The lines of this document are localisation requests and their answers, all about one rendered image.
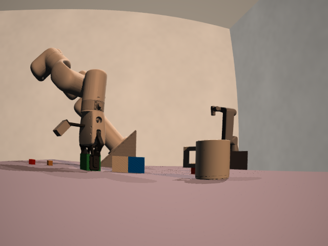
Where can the green cube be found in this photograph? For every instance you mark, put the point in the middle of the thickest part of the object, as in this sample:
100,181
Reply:
85,162

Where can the brown mug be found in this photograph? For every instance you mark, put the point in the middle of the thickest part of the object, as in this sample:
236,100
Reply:
212,159

